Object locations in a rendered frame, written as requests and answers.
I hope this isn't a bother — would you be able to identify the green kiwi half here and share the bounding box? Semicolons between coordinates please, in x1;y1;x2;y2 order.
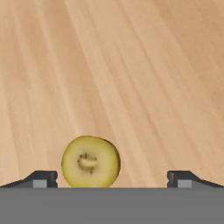
60;135;122;189

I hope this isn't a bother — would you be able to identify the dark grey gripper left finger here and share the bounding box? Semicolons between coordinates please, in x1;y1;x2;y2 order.
0;170;59;189

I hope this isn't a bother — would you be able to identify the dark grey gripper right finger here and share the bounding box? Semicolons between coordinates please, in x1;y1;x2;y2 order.
166;170;224;189

